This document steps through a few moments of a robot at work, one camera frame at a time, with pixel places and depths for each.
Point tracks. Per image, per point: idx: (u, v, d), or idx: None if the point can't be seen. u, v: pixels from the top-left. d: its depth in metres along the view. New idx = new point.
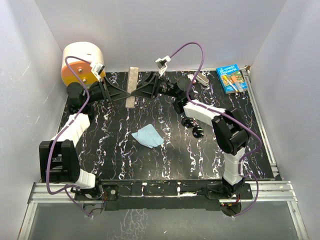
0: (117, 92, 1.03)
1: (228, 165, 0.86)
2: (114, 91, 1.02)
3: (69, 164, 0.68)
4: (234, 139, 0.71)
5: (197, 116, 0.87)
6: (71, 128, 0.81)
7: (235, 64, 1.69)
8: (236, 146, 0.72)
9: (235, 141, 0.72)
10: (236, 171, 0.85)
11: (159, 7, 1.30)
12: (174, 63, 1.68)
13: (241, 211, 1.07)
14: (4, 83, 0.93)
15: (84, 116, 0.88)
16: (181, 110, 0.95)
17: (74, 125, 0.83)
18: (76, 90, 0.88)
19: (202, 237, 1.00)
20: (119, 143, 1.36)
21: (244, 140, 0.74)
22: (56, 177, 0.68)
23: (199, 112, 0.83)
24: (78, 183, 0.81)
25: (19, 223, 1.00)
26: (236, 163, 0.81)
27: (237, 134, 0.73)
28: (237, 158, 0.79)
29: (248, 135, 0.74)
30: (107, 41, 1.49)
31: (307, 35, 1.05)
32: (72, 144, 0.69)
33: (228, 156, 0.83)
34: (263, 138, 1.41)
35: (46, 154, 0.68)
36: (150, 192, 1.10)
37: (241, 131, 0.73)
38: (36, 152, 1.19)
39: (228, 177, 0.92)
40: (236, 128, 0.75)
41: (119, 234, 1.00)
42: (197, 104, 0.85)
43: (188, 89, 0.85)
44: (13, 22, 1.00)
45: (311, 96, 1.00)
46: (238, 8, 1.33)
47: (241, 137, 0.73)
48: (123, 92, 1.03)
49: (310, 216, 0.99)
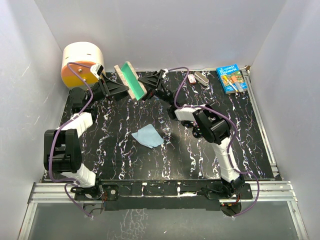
0: (116, 86, 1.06)
1: (221, 160, 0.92)
2: (112, 87, 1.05)
3: (72, 153, 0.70)
4: (215, 128, 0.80)
5: (186, 116, 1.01)
6: (75, 122, 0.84)
7: (235, 64, 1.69)
8: (218, 135, 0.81)
9: (216, 130, 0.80)
10: (228, 164, 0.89)
11: (159, 7, 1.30)
12: (174, 63, 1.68)
13: (241, 211, 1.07)
14: (4, 83, 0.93)
15: (87, 114, 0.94)
16: (174, 116, 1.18)
17: (78, 119, 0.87)
18: (79, 95, 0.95)
19: (202, 237, 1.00)
20: (119, 143, 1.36)
21: (225, 129, 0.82)
22: (57, 165, 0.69)
23: (186, 111, 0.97)
24: (79, 177, 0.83)
25: (19, 223, 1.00)
26: (224, 153, 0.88)
27: (217, 124, 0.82)
28: (224, 148, 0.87)
29: (228, 124, 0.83)
30: (106, 41, 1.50)
31: (307, 35, 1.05)
32: (76, 133, 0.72)
33: (216, 149, 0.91)
34: (263, 138, 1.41)
35: (50, 142, 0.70)
36: (150, 192, 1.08)
37: (221, 121, 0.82)
38: (36, 152, 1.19)
39: (225, 175, 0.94)
40: (217, 119, 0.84)
41: (119, 234, 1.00)
42: (182, 108, 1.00)
43: (176, 97, 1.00)
44: (13, 22, 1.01)
45: (311, 96, 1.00)
46: (238, 8, 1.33)
47: (222, 127, 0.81)
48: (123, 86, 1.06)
49: (310, 216, 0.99)
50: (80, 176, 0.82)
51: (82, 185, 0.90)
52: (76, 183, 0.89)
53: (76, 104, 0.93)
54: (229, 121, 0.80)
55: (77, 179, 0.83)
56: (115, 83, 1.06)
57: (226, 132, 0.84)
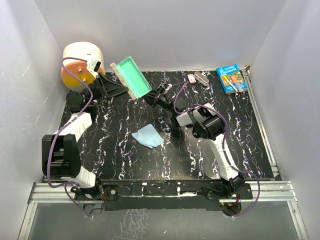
0: (115, 87, 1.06)
1: (219, 158, 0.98)
2: (111, 87, 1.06)
3: (71, 159, 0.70)
4: (208, 125, 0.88)
5: (186, 120, 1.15)
6: (74, 125, 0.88)
7: (235, 64, 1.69)
8: (212, 131, 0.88)
9: (210, 126, 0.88)
10: (225, 161, 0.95)
11: (159, 7, 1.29)
12: (174, 63, 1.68)
13: (241, 211, 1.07)
14: (4, 83, 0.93)
15: (86, 114, 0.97)
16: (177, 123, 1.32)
17: (76, 122, 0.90)
18: (76, 100, 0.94)
19: (202, 237, 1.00)
20: (119, 143, 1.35)
21: (219, 126, 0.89)
22: (56, 171, 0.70)
23: (185, 114, 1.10)
24: (78, 180, 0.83)
25: (19, 223, 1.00)
26: (220, 150, 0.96)
27: (211, 121, 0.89)
28: (219, 144, 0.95)
29: (222, 121, 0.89)
30: (106, 41, 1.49)
31: (307, 35, 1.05)
32: (74, 138, 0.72)
33: (212, 147, 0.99)
34: (263, 138, 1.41)
35: (48, 147, 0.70)
36: (150, 192, 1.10)
37: (215, 118, 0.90)
38: (36, 152, 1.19)
39: (223, 173, 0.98)
40: (211, 117, 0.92)
41: (119, 234, 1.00)
42: (181, 113, 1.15)
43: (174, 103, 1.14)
44: (13, 23, 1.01)
45: (311, 96, 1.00)
46: (239, 8, 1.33)
47: (215, 123, 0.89)
48: (121, 87, 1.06)
49: (310, 216, 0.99)
50: (80, 180, 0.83)
51: (83, 186, 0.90)
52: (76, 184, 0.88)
53: (74, 108, 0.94)
54: (221, 118, 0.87)
55: (76, 182, 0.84)
56: (113, 83, 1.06)
57: (220, 129, 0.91)
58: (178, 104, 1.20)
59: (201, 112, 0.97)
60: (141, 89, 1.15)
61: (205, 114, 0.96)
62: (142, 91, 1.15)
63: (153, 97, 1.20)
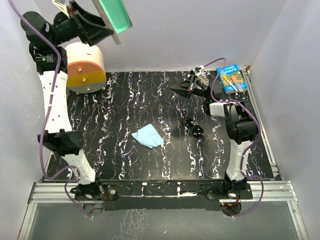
0: (98, 30, 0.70)
1: (233, 158, 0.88)
2: (93, 31, 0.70)
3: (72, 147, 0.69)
4: (241, 125, 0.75)
5: (218, 111, 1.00)
6: (55, 108, 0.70)
7: (235, 64, 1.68)
8: (241, 134, 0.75)
9: (241, 129, 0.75)
10: (238, 165, 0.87)
11: (159, 7, 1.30)
12: (174, 63, 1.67)
13: (241, 211, 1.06)
14: (5, 83, 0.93)
15: (51, 73, 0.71)
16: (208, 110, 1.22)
17: (56, 101, 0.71)
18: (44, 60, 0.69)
19: (202, 237, 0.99)
20: (119, 143, 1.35)
21: (251, 132, 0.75)
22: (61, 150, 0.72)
23: (219, 106, 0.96)
24: (80, 165, 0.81)
25: (19, 223, 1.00)
26: (239, 154, 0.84)
27: (246, 123, 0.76)
28: (241, 149, 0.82)
29: (257, 130, 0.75)
30: (106, 41, 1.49)
31: (308, 34, 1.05)
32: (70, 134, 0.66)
33: (232, 147, 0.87)
34: (263, 138, 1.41)
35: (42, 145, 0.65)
36: (150, 192, 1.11)
37: (250, 122, 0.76)
38: (36, 152, 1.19)
39: (229, 171, 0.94)
40: (246, 119, 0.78)
41: (119, 234, 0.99)
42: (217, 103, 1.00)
43: (211, 88, 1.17)
44: (12, 22, 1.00)
45: (311, 96, 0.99)
46: (239, 8, 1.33)
47: (249, 127, 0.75)
48: (105, 29, 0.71)
49: (310, 216, 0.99)
50: (82, 162, 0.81)
51: (84, 178, 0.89)
52: (78, 175, 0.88)
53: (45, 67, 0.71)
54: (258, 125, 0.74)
55: (78, 167, 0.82)
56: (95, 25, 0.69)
57: (251, 136, 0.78)
58: (215, 88, 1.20)
59: (238, 110, 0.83)
60: (121, 22, 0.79)
61: (241, 113, 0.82)
62: (121, 26, 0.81)
63: (187, 90, 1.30)
